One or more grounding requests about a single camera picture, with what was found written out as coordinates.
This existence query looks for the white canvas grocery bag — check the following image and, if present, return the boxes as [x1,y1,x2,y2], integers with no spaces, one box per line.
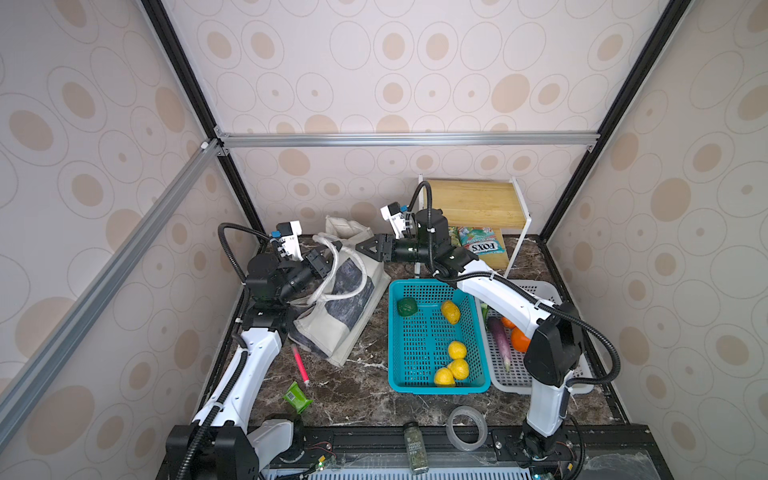
[288,216,391,367]

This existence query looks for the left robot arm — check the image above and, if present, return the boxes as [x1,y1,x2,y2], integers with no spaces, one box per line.
[166,240,342,479]

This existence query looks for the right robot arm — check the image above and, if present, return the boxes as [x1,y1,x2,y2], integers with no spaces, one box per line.
[355,208,621,438]

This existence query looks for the teal Fox's candy bag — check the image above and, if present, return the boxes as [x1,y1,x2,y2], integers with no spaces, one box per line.
[458,227,505,256]

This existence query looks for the green toy pepper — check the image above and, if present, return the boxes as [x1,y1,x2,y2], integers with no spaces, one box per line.
[396,297,419,318]

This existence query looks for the yellow toy lemon upper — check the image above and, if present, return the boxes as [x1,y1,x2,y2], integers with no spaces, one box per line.
[440,301,461,325]

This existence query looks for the pink marker pen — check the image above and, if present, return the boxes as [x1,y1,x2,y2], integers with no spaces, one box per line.
[291,344,310,386]

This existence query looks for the teal plastic basket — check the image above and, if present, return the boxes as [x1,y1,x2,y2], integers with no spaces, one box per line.
[388,279,490,395]

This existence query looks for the yellow lemon middle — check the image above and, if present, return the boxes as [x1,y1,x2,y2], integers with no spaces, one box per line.
[448,341,468,360]

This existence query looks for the green small packet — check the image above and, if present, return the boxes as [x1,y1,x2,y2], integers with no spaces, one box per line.
[283,382,313,414]

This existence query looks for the white plastic basket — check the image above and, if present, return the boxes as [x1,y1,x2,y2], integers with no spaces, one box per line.
[475,280,563,395]

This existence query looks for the yellow lemon right lower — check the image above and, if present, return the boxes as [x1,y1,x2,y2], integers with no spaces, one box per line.
[447,358,470,381]

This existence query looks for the toy tomato orange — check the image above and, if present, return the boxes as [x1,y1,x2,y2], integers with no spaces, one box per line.
[510,328,530,353]

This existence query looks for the yellow lemon bottom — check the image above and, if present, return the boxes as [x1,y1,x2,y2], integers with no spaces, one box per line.
[433,367,455,387]

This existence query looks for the clear tape roll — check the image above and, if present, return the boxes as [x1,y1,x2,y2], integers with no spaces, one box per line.
[446,406,489,452]

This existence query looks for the spice jar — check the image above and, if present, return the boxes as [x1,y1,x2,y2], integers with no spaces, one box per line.
[403,421,429,475]

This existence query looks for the white wire shelf rack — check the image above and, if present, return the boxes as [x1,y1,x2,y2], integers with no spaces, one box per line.
[429,178,532,275]

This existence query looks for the aluminium frame bar back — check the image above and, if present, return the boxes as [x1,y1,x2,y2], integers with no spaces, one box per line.
[202,130,600,151]

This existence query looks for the aluminium frame bar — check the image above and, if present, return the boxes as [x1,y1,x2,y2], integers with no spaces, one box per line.
[1,139,221,449]
[202,130,600,151]

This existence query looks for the aluminium frame bar left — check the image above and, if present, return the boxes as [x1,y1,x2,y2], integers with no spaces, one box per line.
[1,139,221,449]

